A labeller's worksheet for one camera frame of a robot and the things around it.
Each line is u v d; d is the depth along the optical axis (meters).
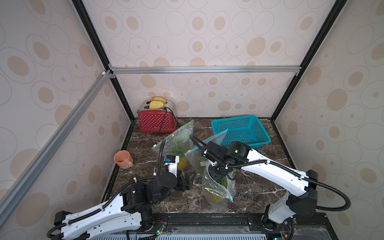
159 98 1.06
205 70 0.90
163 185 0.45
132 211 0.46
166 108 1.01
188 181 0.57
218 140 0.76
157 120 1.03
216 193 0.64
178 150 0.78
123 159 0.92
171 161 0.57
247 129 1.13
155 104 1.03
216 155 0.51
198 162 0.82
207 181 0.66
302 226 0.74
